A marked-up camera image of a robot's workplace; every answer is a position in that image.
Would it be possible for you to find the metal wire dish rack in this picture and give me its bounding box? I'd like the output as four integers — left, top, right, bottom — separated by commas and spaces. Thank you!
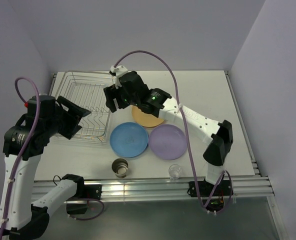
49, 70, 115, 144

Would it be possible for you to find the purple plate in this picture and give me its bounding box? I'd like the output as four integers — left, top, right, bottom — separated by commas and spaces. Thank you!
148, 124, 187, 160

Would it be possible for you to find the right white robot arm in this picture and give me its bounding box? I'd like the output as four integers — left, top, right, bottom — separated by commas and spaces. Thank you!
104, 66, 233, 195

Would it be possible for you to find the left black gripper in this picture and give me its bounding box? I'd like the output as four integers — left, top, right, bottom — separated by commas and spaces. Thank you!
45, 95, 91, 139

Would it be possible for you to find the steel cup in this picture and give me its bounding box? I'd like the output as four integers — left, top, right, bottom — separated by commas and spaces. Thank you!
111, 158, 129, 178

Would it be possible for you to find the clear glass cup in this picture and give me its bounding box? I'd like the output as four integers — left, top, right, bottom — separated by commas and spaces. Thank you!
168, 164, 182, 180

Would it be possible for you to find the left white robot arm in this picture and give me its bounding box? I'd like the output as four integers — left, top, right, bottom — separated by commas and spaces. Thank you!
0, 95, 91, 240

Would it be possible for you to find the orange plate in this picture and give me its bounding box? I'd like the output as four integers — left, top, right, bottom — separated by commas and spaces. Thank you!
131, 106, 165, 128

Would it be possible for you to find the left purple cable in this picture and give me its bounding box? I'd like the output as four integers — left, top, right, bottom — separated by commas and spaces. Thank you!
0, 77, 105, 238

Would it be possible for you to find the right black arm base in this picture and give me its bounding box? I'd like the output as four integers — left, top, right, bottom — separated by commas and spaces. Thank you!
198, 180, 234, 212

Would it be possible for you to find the blue plate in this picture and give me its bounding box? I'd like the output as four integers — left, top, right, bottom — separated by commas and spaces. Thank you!
109, 122, 149, 158

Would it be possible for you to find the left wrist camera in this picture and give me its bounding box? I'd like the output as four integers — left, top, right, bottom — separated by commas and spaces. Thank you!
24, 92, 50, 107

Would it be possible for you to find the aluminium mounting rail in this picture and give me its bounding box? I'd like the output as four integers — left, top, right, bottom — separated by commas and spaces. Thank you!
30, 174, 275, 206

